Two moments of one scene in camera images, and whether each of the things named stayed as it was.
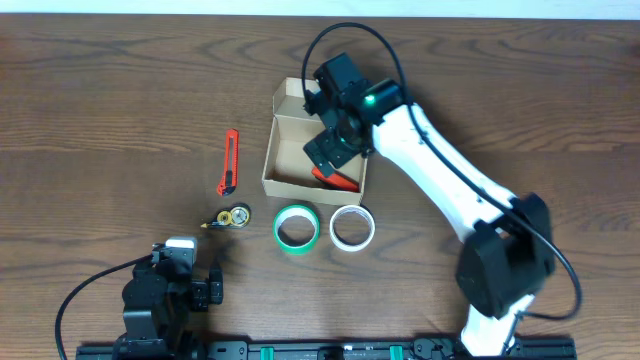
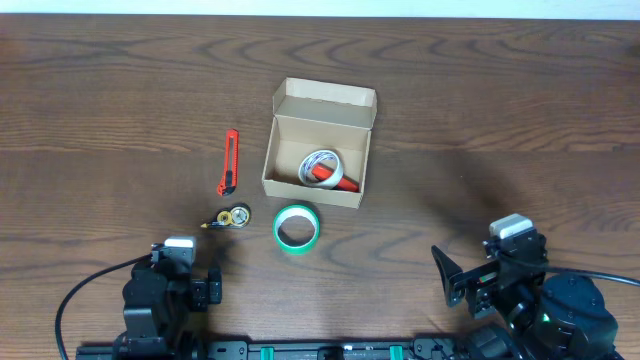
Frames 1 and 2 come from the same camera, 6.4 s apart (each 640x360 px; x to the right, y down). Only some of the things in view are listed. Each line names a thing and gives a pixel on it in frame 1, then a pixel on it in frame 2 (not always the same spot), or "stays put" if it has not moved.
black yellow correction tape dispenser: (236, 217) stays put
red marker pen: (335, 180) stays put
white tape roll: (347, 246) → (320, 155)
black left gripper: (201, 294) stays put
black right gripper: (327, 148) → (470, 286)
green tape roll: (296, 210) stays put
